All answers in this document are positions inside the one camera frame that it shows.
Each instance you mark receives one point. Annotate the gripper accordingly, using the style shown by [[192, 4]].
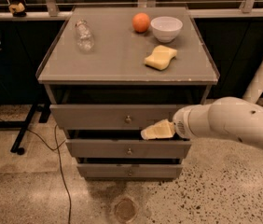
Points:
[[181, 124]]

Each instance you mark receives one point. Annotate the grey top drawer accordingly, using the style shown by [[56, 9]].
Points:
[[111, 117]]

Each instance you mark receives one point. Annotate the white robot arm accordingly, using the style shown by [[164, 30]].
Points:
[[231, 118]]

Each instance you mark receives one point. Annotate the grey drawer cabinet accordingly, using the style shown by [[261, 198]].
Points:
[[114, 73]]

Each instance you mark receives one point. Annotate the yellow sponge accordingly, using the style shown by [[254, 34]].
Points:
[[160, 57]]

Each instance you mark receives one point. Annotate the round floor drain cover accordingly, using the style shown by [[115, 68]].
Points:
[[125, 210]]

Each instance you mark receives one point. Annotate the white bowl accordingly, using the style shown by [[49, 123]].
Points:
[[166, 29]]

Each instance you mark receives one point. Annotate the orange fruit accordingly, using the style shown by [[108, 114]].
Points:
[[140, 22]]

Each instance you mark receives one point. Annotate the clear plastic bottle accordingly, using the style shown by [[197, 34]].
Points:
[[84, 36]]

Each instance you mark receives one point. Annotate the small yellow black object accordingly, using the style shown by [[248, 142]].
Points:
[[17, 9]]

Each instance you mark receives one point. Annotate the black desk leg frame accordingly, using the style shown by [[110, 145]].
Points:
[[22, 125]]

